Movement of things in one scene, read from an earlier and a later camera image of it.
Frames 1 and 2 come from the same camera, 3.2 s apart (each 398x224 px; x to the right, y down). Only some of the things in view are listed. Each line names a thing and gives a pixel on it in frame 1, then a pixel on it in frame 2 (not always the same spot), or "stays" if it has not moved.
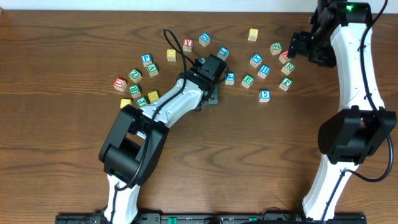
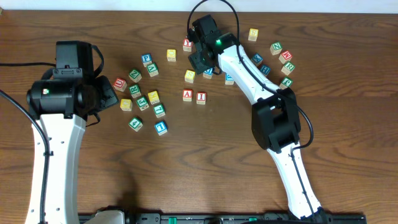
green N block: (135, 75) stays
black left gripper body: (213, 98) -> (102, 93)
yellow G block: (124, 102) stays
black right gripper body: (316, 47) -> (199, 61)
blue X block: (255, 60) stays
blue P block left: (146, 60) stays
